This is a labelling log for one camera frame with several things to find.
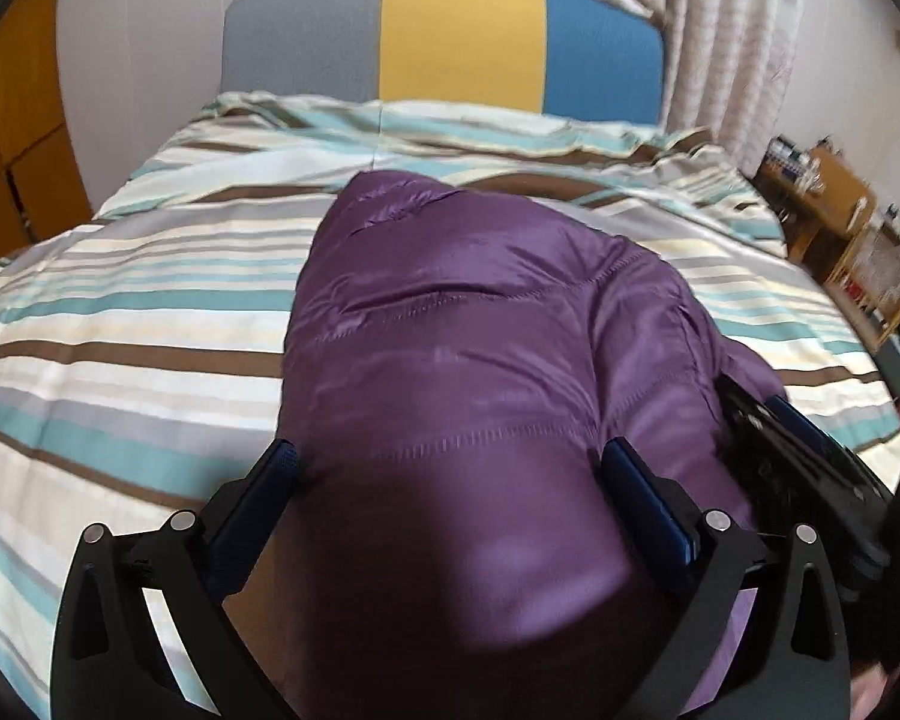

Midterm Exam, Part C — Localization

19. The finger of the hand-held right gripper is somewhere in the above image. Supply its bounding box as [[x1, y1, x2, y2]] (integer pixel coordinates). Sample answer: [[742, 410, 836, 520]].
[[715, 376, 895, 595]]

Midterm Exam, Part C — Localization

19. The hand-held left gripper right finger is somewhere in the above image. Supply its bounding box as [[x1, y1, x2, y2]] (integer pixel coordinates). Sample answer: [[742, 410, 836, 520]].
[[600, 435, 854, 720]]

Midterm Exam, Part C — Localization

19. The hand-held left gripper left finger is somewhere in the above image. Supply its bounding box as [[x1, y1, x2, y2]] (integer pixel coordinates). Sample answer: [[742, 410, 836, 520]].
[[49, 439, 301, 720]]

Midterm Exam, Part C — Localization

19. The purple quilted jacket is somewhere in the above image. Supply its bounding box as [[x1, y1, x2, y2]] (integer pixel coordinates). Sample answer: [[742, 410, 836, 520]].
[[221, 169, 796, 720]]

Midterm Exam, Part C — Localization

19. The striped bed cover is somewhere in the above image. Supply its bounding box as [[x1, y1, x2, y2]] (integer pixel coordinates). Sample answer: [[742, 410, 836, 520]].
[[0, 90, 900, 720]]

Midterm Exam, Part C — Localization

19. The wooden bedside shelf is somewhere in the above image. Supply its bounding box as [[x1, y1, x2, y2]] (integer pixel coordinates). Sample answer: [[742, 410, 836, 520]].
[[752, 133, 900, 355]]

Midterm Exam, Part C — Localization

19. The pink patterned curtain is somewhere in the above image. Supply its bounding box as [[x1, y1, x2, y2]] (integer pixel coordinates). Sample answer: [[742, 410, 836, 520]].
[[300, 0, 805, 175]]

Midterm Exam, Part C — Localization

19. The wooden wardrobe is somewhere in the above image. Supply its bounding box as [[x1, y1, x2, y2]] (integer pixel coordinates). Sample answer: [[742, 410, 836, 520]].
[[0, 0, 92, 272]]

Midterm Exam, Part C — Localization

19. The grey yellow blue headboard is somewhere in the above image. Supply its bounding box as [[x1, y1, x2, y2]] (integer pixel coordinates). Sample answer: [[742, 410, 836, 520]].
[[221, 0, 665, 125]]

